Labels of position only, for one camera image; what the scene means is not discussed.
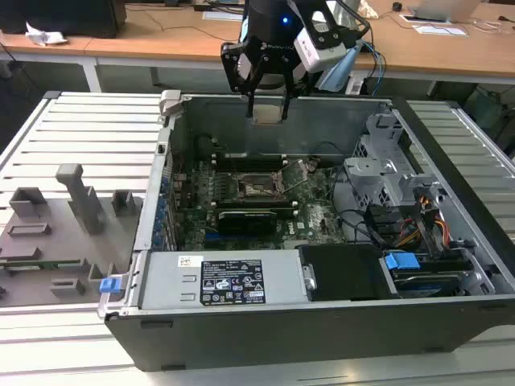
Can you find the wooden desk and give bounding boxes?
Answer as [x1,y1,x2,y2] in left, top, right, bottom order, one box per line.
[0,0,515,85]

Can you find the metal locking lever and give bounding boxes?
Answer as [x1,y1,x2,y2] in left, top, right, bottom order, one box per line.
[225,146,239,180]

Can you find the grey laptop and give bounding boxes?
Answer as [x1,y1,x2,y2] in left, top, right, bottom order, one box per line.
[410,0,482,23]

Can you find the metal socket cover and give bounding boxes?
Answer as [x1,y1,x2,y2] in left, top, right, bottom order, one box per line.
[277,158,314,195]

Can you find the white paper sheet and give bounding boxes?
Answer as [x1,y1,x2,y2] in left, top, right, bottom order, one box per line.
[410,22,471,38]
[203,10,246,21]

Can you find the pale blue teach pendant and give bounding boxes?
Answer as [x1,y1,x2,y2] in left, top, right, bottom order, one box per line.
[315,39,363,92]

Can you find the orange yellow wire bundle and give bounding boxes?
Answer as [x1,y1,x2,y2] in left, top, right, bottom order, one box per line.
[396,195,450,248]

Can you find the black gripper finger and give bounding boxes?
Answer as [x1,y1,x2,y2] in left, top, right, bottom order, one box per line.
[280,55,313,121]
[220,41,266,118]

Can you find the white power adapter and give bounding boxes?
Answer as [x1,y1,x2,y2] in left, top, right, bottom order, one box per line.
[344,74,365,96]

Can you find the hard disk in blue carrier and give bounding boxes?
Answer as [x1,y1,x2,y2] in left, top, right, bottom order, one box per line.
[380,249,474,301]

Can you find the silver square CPU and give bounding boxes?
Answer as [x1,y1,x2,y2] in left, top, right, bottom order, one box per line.
[251,104,282,125]

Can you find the grey case handle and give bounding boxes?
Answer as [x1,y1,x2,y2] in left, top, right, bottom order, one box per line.
[159,90,184,117]

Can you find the green motherboard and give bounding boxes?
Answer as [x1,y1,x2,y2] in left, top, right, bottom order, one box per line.
[171,158,351,253]

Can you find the black monitor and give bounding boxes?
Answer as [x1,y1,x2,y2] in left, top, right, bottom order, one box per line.
[0,0,128,39]

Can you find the black plastic shroud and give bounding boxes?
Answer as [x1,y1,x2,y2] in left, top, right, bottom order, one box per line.
[299,243,398,302]

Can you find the grey parts rack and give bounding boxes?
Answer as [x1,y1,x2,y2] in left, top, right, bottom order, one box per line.
[0,162,144,306]

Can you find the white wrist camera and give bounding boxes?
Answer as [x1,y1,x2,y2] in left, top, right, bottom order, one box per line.
[289,0,348,74]

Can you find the blue plastic latch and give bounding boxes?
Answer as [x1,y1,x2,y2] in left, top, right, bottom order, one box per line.
[99,276,122,294]

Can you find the black PC case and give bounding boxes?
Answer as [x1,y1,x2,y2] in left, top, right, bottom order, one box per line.
[98,90,515,373]

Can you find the black wire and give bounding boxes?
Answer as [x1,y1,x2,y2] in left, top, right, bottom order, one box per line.
[310,140,352,166]

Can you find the metal drive cage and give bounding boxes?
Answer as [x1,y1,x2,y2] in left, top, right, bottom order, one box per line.
[344,112,446,210]

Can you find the CPU socket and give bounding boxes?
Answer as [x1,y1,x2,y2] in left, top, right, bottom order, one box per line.
[235,170,293,202]

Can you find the black graphics card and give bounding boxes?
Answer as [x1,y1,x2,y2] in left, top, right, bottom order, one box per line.
[216,207,279,237]

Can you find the grey power supply unit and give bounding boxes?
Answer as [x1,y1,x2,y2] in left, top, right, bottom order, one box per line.
[138,248,314,311]

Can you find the silver finned heatsink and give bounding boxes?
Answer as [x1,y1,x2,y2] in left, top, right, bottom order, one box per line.
[308,207,326,232]

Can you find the crumpled white paper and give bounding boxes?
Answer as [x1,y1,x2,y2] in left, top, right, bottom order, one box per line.
[24,22,69,47]

